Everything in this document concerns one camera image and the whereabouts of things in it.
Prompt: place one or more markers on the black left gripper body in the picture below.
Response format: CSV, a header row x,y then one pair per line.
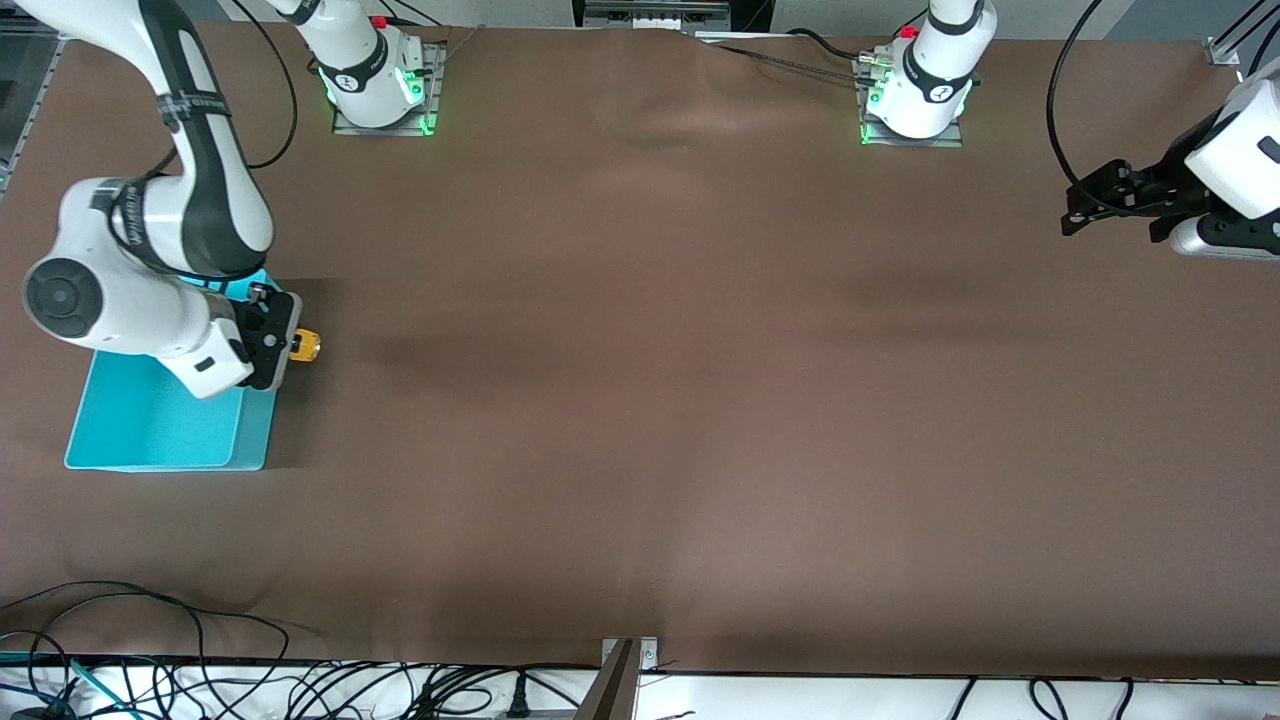
x,y
1166,186

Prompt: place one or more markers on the yellow beetle toy car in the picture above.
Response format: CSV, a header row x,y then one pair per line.
x,y
308,346

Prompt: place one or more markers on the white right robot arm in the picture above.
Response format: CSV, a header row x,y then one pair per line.
x,y
120,315

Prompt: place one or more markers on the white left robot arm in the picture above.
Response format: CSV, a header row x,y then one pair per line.
x,y
1245,150

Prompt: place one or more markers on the turquoise plastic bin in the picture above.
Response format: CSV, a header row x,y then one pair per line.
x,y
150,430

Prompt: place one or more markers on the brown table cover mat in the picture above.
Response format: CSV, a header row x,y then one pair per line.
x,y
640,350

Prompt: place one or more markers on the black power plug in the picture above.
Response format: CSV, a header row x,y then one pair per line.
x,y
517,705

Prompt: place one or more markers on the grey power strip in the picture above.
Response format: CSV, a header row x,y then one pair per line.
x,y
650,15

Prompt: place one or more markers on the grey aluminium corner bracket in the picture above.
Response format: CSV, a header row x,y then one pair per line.
x,y
1222,52

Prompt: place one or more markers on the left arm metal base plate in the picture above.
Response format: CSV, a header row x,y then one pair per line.
x,y
900,142

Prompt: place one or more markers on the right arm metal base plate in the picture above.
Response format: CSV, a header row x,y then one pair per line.
x,y
436,100

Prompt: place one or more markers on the grey aluminium frame rail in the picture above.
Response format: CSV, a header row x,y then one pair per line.
x,y
30,100

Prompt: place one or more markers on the grey metal camera post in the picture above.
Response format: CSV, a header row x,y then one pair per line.
x,y
615,690

